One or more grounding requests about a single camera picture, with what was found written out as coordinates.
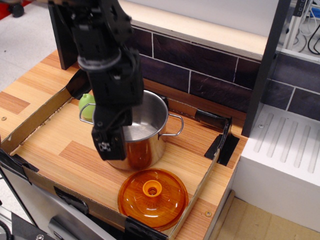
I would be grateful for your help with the stainless steel pot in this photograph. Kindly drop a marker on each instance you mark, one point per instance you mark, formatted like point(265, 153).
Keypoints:
point(145, 139)

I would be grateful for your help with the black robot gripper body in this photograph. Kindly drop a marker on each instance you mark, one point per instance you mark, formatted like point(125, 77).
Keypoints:
point(116, 80)

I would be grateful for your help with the white drainboard sink unit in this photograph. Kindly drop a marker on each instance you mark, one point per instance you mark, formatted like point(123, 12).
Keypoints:
point(279, 168)

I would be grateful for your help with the cardboard fence with black tape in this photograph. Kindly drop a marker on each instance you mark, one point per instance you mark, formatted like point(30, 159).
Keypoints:
point(40, 124)

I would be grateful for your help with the orange glass pot lid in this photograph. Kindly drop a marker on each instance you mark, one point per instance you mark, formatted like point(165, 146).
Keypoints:
point(155, 197)

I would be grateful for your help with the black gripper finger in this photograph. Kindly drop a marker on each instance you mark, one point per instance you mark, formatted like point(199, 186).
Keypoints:
point(109, 142)

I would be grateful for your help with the green plastic pear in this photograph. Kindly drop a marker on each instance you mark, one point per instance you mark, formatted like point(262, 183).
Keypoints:
point(87, 105)

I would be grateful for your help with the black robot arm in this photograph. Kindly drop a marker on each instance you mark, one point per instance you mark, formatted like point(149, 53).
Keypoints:
point(100, 29)

